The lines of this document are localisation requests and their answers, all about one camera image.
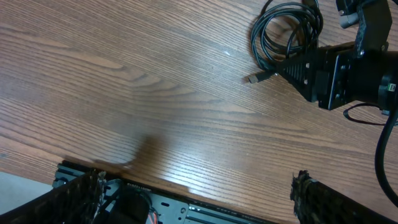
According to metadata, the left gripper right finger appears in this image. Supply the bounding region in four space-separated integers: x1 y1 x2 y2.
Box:
290 170 397 224

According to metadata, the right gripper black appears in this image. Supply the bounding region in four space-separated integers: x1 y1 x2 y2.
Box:
276 42 354 110

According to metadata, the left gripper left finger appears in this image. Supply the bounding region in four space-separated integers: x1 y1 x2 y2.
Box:
1 170 106 224

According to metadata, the black usb cable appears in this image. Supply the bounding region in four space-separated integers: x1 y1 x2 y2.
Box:
248 0 324 85

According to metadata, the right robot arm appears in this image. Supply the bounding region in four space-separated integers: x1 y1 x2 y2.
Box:
277 0 397 111

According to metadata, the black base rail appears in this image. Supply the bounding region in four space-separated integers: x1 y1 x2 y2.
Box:
51 160 280 224

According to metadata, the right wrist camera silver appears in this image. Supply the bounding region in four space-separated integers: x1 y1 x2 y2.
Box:
336 0 360 29

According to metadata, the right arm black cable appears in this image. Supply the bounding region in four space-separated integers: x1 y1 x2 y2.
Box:
343 102 398 208

